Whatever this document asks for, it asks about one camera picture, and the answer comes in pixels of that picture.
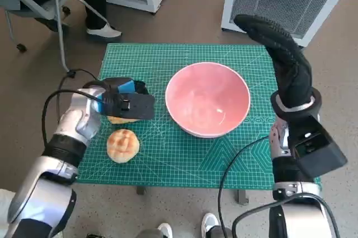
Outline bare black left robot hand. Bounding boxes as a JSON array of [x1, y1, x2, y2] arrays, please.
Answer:
[[99, 77, 149, 124]]

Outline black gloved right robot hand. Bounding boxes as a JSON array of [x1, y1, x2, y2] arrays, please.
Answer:
[[233, 14, 313, 109]]

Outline long striped toy bread loaf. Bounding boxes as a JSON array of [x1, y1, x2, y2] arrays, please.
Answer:
[[107, 115, 135, 125]]

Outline round toy bread bun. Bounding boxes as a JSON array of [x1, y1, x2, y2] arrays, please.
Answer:
[[106, 128, 140, 164]]

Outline pink bowl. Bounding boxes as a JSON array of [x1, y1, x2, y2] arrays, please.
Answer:
[[164, 62, 251, 139]]

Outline large white mesh cabinet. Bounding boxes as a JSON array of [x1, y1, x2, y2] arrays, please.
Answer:
[[220, 0, 358, 48]]

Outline grey chair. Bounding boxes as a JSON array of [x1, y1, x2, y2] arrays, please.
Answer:
[[0, 0, 109, 72]]

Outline green cutting mat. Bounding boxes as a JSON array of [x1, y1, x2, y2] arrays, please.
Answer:
[[76, 43, 322, 191]]

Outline standing person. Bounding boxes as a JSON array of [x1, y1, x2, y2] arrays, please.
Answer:
[[136, 212, 233, 238]]

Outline white plastic bag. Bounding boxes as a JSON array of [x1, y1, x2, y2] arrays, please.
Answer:
[[0, 189, 17, 223]]

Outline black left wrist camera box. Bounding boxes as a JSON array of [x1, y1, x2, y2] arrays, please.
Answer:
[[102, 93, 156, 120]]

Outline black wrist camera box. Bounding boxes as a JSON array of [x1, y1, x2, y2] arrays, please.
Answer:
[[288, 114, 348, 179], [102, 93, 156, 120]]

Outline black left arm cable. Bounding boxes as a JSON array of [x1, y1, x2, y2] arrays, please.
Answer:
[[41, 68, 109, 146]]

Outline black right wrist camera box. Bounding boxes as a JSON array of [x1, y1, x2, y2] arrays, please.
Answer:
[[288, 114, 348, 179]]

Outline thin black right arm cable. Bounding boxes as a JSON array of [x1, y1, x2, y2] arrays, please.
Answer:
[[216, 134, 272, 229]]

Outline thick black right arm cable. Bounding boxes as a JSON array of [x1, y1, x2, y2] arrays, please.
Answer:
[[231, 193, 341, 238]]

